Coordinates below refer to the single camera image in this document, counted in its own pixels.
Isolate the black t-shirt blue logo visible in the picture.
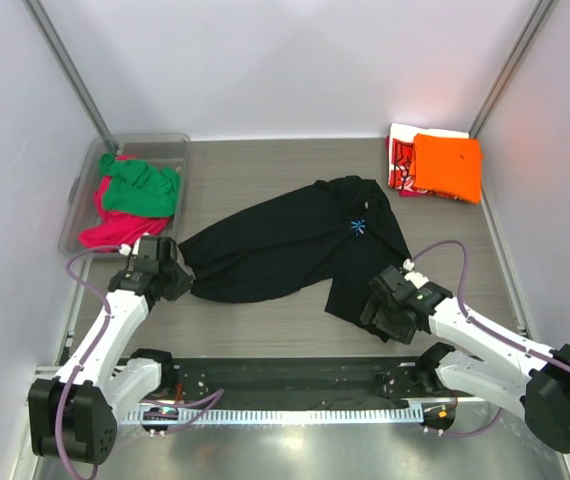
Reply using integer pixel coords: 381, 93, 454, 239
178, 176, 411, 326

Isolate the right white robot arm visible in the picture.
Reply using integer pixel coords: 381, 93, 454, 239
361, 262, 570, 454

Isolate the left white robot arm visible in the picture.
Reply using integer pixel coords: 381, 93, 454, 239
27, 235, 193, 467

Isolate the pink t-shirt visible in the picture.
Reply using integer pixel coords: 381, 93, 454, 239
78, 155, 174, 248

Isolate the green t-shirt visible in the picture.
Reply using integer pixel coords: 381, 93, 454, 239
98, 154, 181, 218

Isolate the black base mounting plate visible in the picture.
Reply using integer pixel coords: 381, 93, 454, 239
117, 355, 477, 401

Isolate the orange folded t-shirt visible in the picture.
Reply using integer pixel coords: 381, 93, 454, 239
411, 134, 483, 204

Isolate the red white folded t-shirt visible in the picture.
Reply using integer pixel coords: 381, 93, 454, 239
386, 123, 469, 198

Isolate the slotted white cable duct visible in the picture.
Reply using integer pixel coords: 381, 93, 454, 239
121, 404, 424, 427

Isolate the left aluminium frame post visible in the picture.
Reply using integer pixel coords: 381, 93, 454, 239
23, 0, 118, 152

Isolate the aluminium frame post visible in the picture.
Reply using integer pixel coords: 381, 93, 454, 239
23, 0, 118, 152
469, 0, 558, 138

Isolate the right aluminium frame post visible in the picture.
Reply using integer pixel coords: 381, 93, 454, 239
469, 0, 558, 138

